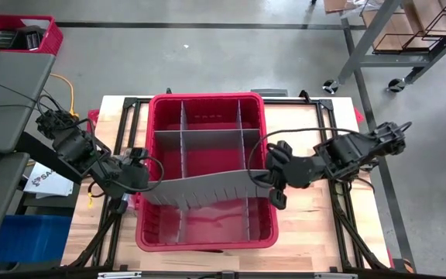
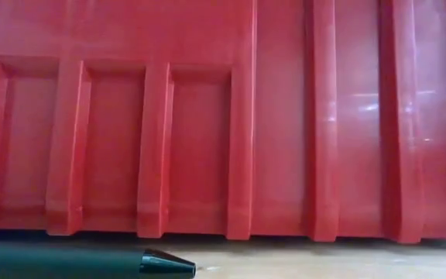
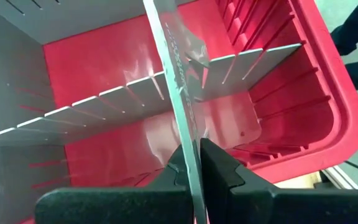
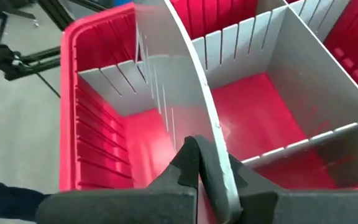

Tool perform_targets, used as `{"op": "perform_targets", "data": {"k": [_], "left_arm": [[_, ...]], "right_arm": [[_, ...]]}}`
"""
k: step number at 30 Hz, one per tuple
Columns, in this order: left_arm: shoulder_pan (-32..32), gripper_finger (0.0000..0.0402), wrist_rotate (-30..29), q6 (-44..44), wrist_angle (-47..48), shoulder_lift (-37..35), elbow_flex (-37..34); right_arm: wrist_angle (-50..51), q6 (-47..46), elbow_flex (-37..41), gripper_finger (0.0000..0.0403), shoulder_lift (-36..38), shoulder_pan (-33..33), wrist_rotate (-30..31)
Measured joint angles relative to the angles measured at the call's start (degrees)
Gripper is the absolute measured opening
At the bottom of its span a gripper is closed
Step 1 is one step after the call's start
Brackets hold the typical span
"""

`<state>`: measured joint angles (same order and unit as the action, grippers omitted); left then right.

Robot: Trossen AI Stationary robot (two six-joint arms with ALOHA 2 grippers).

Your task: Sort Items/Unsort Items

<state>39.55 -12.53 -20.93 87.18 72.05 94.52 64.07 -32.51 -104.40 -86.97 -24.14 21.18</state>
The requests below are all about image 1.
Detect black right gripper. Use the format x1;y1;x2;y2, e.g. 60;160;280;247
250;141;327;190

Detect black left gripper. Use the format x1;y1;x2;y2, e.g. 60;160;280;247
102;158;160;198

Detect large red plastic bin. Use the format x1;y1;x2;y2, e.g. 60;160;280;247
136;91;280;253

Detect white printed paper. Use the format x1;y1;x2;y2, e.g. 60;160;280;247
23;161;76;198

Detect black bar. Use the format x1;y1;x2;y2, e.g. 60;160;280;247
15;131;85;185

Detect blue plastic bin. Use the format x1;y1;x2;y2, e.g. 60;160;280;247
0;215;73;264

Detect grey desk top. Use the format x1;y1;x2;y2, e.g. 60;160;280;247
0;50;57;154

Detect small red crate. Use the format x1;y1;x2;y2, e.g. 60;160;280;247
0;14;64;57

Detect black electronic box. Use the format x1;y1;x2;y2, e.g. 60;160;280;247
0;29;17;50
16;26;46;52

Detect cardboard boxes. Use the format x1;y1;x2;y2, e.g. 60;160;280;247
323;0;446;51

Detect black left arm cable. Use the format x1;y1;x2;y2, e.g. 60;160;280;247
36;94;166;195

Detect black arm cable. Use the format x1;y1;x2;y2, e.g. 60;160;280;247
36;94;166;195
245;126;413;187

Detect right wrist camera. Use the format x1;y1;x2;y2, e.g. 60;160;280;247
269;188;288;211

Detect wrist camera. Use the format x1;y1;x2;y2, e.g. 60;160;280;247
124;146;149;163
269;188;288;211

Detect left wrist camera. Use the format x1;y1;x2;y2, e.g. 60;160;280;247
124;146;149;163

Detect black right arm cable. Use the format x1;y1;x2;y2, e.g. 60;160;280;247
245;126;413;187

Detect black table frame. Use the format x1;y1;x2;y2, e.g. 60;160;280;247
66;88;393;272

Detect yellow cable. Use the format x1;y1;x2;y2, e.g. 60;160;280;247
48;73;80;119

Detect grey metal cart frame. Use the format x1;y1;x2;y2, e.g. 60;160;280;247
337;0;446;84

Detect black wire rack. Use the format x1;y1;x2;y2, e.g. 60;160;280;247
372;3;446;54

